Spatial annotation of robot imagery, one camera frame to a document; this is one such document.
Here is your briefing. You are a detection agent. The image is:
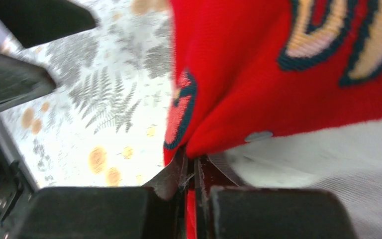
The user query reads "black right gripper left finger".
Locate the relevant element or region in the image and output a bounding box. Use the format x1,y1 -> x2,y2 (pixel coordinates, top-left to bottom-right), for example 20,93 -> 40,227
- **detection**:
8,149 -> 188,239

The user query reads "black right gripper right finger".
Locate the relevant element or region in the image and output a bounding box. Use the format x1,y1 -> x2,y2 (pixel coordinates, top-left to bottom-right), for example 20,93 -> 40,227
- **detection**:
194,156 -> 356,239

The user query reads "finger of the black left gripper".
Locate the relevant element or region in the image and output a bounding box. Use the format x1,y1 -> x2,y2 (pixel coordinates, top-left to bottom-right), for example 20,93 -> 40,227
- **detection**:
0,54 -> 57,112
0,0 -> 96,48

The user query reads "floral fern print sheet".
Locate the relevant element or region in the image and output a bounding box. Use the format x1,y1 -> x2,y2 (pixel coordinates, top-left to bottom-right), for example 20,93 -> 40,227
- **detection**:
0,0 -> 172,188

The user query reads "white pillow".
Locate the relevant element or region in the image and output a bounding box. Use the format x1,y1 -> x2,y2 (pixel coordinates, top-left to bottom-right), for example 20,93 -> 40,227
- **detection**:
225,120 -> 382,239

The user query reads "red cartoon print pillowcase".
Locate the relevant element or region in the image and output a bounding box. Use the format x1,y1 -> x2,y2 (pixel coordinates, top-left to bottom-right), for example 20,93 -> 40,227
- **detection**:
163,0 -> 382,239

